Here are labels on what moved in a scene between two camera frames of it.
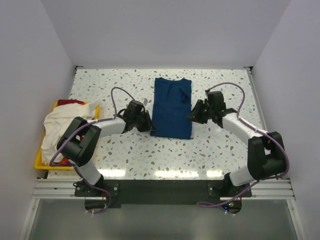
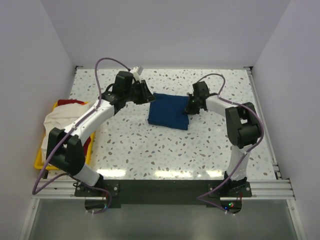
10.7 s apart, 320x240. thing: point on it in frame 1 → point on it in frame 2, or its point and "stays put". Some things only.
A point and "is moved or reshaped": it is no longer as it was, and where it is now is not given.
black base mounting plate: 163,193 stays put
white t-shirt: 62,121 stays put
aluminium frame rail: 261,189 stays put
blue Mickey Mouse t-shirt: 172,108 is moved or reshaped
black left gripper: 148,125 → 146,95
